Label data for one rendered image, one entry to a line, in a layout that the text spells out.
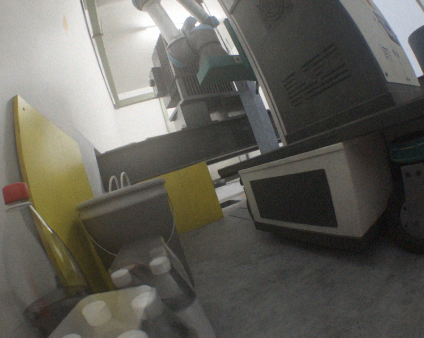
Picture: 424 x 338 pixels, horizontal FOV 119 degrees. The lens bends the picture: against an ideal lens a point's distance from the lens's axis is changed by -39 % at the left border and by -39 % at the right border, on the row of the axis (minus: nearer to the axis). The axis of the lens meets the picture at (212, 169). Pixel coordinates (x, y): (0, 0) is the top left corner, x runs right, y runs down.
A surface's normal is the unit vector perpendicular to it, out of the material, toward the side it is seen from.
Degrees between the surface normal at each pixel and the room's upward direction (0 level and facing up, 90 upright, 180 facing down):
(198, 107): 90
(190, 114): 90
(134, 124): 90
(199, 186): 90
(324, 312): 0
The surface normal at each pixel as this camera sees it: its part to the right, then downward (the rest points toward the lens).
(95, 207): -0.10, 0.07
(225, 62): 0.32, -0.13
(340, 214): -0.90, 0.29
